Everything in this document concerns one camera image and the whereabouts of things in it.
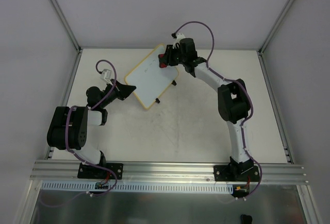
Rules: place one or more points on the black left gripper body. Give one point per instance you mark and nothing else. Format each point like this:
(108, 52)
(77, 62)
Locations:
(117, 90)

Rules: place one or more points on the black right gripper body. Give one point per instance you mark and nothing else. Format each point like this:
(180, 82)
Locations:
(170, 56)

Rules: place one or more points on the red whiteboard eraser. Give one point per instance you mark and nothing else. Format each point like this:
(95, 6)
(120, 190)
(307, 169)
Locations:
(162, 58)

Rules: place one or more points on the yellow framed whiteboard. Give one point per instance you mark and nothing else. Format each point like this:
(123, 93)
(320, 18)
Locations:
(150, 80)

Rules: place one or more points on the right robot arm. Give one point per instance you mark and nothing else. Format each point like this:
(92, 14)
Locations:
(234, 105)

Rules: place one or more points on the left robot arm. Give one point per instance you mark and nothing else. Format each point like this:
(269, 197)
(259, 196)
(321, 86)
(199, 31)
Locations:
(69, 126)

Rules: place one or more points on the black object at bottom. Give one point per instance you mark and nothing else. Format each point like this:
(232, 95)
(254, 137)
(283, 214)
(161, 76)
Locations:
(246, 219)

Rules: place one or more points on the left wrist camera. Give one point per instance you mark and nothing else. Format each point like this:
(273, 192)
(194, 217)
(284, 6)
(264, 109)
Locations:
(106, 75)

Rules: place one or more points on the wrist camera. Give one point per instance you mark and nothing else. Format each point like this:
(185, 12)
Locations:
(177, 36)
(106, 75)

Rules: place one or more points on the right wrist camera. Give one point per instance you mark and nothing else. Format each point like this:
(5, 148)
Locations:
(177, 36)

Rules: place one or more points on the black wire whiteboard stand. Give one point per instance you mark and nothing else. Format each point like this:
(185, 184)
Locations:
(173, 83)

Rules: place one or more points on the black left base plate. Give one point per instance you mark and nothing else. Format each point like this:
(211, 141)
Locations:
(90, 172)

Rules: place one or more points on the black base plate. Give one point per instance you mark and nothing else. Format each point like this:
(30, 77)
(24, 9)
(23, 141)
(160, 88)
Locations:
(226, 173)
(90, 172)

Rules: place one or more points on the left aluminium frame post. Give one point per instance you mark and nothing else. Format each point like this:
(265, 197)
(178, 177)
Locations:
(56, 6)

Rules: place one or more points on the aluminium frame post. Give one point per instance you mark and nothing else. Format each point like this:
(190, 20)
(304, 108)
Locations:
(276, 25)
(56, 6)

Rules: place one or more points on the white slotted cable duct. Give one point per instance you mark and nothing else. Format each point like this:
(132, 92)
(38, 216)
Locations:
(138, 187)

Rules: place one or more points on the aluminium mounting rail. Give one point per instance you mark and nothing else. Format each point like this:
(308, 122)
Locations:
(163, 172)

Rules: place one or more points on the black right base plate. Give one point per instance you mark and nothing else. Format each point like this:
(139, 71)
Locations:
(226, 173)

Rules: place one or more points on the right aluminium frame post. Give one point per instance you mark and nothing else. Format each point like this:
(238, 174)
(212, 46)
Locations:
(276, 25)

